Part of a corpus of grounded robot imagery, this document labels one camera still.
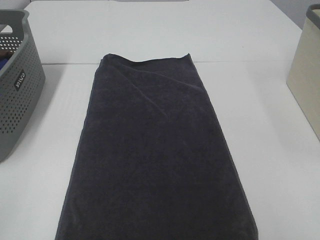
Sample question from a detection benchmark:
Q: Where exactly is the dark navy towel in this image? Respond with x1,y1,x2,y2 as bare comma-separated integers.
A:
55,53,259,240

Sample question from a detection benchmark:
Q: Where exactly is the blue cloth in basket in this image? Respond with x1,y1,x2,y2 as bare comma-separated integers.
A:
0,57,9,70

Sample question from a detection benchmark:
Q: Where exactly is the brown cloth in basket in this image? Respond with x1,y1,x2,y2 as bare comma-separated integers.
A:
0,50,14,58

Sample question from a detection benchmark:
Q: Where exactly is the grey perforated plastic basket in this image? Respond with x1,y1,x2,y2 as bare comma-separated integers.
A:
0,9,46,161

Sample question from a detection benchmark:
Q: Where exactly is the beige fabric bin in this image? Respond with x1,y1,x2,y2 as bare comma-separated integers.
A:
286,4,320,138

